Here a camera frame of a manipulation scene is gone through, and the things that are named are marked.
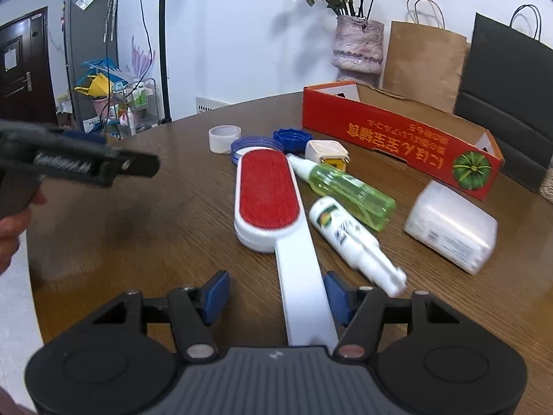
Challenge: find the white spray bottle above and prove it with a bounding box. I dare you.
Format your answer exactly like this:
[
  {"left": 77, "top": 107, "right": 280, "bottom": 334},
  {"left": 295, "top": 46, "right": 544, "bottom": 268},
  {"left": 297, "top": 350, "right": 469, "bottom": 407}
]
[{"left": 308, "top": 197, "right": 407, "bottom": 298}]

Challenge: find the green spray bottle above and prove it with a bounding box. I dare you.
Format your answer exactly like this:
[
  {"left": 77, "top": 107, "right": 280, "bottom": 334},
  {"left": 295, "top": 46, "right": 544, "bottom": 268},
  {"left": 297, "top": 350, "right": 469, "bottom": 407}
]
[{"left": 287, "top": 154, "right": 396, "bottom": 231}]

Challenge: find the red white lint brush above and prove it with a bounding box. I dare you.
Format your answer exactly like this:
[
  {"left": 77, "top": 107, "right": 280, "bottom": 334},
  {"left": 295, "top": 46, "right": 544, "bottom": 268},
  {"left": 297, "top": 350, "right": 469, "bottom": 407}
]
[{"left": 234, "top": 149, "right": 338, "bottom": 351}]

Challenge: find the white power adapter plug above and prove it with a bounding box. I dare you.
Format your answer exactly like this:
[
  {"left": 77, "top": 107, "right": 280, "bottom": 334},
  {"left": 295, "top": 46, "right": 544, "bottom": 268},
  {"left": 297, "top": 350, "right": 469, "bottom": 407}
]
[{"left": 304, "top": 140, "right": 350, "bottom": 172}]

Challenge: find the blue rimmed white lid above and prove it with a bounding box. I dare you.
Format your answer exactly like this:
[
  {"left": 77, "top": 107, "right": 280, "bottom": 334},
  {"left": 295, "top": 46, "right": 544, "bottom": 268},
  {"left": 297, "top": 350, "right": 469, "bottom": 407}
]
[{"left": 231, "top": 136, "right": 283, "bottom": 165}]

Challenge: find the white tape roll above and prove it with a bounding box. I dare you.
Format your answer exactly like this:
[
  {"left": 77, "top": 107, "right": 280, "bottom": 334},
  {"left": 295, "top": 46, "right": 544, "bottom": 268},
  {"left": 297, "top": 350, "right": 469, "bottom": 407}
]
[{"left": 208, "top": 124, "right": 242, "bottom": 155}]

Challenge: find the blue scalloped lid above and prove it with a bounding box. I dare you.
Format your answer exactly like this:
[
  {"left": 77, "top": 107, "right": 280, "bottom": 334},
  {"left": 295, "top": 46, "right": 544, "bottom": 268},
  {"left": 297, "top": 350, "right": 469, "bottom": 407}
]
[{"left": 273, "top": 128, "right": 312, "bottom": 155}]

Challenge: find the person's left hand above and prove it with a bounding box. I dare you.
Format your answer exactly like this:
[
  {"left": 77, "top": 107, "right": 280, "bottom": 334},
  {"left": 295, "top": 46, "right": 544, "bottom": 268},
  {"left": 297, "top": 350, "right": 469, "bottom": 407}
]
[{"left": 0, "top": 206, "right": 32, "bottom": 275}]

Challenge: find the dark brown door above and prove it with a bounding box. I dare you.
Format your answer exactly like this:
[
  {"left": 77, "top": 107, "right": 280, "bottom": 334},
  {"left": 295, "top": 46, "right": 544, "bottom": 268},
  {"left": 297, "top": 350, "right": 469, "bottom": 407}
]
[{"left": 0, "top": 8, "right": 57, "bottom": 125}]

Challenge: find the grey refrigerator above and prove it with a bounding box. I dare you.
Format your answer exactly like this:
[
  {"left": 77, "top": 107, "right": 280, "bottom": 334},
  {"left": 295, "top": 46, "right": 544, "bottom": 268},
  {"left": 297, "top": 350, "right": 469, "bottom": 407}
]
[{"left": 63, "top": 0, "right": 118, "bottom": 132}]

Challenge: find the red cardboard box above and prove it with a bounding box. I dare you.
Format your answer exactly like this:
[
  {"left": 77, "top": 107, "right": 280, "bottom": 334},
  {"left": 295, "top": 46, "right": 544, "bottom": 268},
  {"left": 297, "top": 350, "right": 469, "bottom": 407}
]
[{"left": 302, "top": 82, "right": 504, "bottom": 200}]

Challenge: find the black light stand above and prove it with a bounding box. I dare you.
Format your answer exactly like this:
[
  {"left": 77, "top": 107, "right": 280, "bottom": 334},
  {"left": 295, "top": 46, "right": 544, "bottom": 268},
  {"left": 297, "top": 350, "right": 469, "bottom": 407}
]
[{"left": 158, "top": 0, "right": 172, "bottom": 124}]

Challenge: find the pink marbled vase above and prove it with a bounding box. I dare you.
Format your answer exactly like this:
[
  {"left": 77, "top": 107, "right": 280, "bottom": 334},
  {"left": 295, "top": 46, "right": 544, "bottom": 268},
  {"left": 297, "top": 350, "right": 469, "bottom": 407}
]
[{"left": 332, "top": 15, "right": 384, "bottom": 87}]

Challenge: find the brown paper bag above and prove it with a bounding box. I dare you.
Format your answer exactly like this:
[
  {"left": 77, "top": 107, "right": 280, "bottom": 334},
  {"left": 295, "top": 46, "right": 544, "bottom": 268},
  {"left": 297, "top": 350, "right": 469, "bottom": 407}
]
[{"left": 382, "top": 0, "right": 470, "bottom": 112}]

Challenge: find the black paper bag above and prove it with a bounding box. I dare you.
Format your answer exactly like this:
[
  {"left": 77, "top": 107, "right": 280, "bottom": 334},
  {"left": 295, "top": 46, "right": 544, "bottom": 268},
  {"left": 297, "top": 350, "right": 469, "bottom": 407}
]
[{"left": 454, "top": 4, "right": 552, "bottom": 193}]

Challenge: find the wire storage rack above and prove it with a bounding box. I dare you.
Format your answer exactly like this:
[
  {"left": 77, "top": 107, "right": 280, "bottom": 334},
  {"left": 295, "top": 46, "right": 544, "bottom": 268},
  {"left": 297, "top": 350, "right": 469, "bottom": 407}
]
[{"left": 73, "top": 54, "right": 161, "bottom": 139}]

